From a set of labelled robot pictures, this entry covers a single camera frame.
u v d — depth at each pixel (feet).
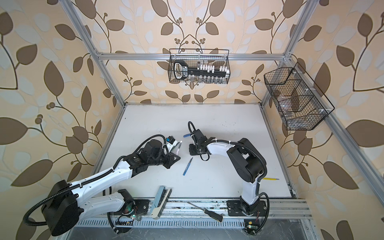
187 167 2.91
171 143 2.35
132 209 2.38
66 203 1.31
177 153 2.53
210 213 2.37
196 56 2.93
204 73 2.76
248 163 1.60
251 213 2.19
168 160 2.28
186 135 3.39
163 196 2.48
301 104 2.39
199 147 2.51
